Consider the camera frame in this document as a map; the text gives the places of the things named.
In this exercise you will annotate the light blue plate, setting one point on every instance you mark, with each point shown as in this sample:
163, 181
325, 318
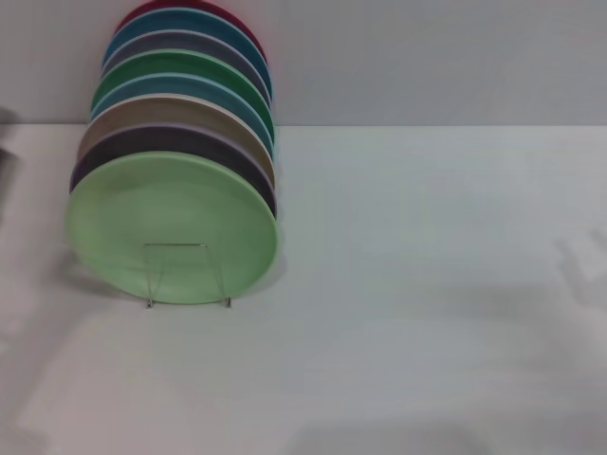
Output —
180, 84

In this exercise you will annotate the clear acrylic plate rack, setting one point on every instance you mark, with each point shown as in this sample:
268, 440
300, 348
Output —
215, 284

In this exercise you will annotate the teal blue plate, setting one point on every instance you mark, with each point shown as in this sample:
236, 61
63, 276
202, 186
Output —
189, 19

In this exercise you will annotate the dark green plate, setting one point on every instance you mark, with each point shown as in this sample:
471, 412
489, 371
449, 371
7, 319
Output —
180, 61

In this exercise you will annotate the red plate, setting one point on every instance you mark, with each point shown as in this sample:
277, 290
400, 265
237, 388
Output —
135, 12

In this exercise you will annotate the beige plate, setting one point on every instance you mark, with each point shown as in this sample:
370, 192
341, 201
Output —
166, 111

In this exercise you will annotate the light green plate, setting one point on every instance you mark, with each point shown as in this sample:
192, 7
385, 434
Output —
166, 213

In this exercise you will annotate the grey plate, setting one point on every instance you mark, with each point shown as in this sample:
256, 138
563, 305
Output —
189, 40

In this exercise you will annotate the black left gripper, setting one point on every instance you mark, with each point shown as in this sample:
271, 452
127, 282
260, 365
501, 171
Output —
5, 166

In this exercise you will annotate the purple plate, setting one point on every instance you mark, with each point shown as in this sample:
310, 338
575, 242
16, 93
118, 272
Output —
166, 140

